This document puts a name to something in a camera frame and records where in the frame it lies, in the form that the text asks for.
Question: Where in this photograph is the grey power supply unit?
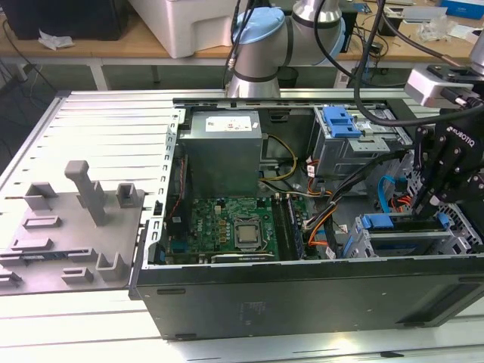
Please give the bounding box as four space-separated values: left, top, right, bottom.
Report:
178 109 264 197

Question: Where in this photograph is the large black box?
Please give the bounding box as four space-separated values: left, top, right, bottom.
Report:
2 0 129 42

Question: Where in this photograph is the wooden desk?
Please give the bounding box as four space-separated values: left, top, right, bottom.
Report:
0 9 484 71

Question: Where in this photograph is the metal disk bay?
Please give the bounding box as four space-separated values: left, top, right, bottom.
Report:
349 211 473 259

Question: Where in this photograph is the silver CPU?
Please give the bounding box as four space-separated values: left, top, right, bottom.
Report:
236 222 262 245

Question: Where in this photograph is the metal optical drive cage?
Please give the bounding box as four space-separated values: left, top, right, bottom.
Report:
308 105 415 182

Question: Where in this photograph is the flat grey box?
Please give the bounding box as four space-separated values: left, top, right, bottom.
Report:
400 5 448 24

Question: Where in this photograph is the hard disk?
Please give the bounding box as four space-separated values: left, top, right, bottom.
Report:
342 213 451 259

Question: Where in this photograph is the blue plastic drive latch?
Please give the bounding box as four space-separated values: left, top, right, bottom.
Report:
323 107 360 139

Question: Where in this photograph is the metal CPU socket cover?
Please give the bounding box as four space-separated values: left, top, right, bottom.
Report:
231 217 266 252

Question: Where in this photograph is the blue cardboard box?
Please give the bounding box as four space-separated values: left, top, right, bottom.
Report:
440 0 484 18

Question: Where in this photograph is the yellow black power cable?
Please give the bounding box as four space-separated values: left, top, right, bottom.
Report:
260 134 299 182

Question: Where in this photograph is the installed RAM stick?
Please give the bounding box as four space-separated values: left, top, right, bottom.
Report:
284 194 306 260

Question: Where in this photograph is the orange black power wire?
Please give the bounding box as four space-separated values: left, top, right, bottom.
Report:
389 193 414 213

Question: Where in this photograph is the crumpled white paper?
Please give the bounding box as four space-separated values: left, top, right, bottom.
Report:
37 29 76 51

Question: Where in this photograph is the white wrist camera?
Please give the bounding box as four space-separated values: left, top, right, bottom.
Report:
403 64 484 109

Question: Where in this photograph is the black graphics card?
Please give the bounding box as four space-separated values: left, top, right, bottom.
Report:
210 252 276 264

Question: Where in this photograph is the black cable with copper end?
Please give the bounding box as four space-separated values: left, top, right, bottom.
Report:
377 0 472 71

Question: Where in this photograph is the white card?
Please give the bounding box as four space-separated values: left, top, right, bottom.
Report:
449 23 480 47

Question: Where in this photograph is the coloured wire bundle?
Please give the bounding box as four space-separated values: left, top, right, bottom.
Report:
302 202 337 231

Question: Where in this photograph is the orange data wire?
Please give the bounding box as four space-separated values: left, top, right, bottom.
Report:
308 226 330 249

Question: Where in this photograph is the green motherboard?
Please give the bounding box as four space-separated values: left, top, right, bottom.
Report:
188 194 315 262

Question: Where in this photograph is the thin black base cable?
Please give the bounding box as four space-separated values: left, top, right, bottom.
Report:
225 0 244 83

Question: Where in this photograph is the black PC case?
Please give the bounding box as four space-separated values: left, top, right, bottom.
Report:
128 96 484 341

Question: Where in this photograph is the blue data wire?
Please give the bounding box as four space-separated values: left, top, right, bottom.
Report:
377 175 398 215

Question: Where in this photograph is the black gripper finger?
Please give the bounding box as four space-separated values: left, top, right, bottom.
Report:
411 124 466 219
438 172 484 207

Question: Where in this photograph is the clear plastic bag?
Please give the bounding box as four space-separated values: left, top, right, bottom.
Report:
417 18 453 42

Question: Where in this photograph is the RAM stick in rack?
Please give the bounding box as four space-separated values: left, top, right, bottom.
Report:
20 253 71 262

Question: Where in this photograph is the small black box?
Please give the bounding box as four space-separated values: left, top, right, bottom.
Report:
377 14 398 38

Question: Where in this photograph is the grey parts rack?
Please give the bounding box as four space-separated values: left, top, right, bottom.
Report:
0 159 148 299

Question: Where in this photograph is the black sleeved cable bundle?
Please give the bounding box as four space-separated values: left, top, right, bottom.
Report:
323 147 415 260

